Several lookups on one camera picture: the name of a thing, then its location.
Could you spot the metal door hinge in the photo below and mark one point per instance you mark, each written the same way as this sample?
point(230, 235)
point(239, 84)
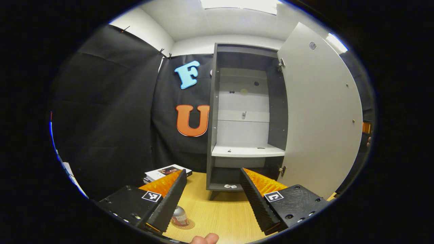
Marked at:
point(282, 170)
point(281, 64)

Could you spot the long ceiling light panel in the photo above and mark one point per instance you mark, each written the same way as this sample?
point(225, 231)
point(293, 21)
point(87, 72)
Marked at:
point(240, 5)

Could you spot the dark grey cabinet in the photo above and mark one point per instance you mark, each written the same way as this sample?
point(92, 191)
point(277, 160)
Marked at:
point(276, 118)

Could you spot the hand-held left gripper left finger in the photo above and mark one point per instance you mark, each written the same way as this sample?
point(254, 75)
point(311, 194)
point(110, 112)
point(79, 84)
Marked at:
point(169, 200)

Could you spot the silver bottle with pink label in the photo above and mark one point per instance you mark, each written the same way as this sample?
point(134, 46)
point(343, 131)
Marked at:
point(179, 215)

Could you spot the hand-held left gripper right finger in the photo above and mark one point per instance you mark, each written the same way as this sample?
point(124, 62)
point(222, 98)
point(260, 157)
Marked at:
point(257, 200)

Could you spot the white book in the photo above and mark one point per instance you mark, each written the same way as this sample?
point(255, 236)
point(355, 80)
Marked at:
point(162, 171)

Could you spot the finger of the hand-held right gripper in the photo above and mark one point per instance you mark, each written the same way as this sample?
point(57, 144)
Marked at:
point(366, 127)

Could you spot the beige cabinet door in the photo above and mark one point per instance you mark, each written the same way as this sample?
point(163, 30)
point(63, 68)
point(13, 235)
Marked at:
point(318, 118)

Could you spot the narrow ceiling light panel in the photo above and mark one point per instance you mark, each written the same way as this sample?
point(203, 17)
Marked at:
point(336, 43)

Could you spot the round brown coaster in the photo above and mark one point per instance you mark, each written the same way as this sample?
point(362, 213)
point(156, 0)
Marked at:
point(190, 224)

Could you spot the black backdrop cloth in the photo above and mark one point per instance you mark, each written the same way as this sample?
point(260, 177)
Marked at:
point(112, 118)

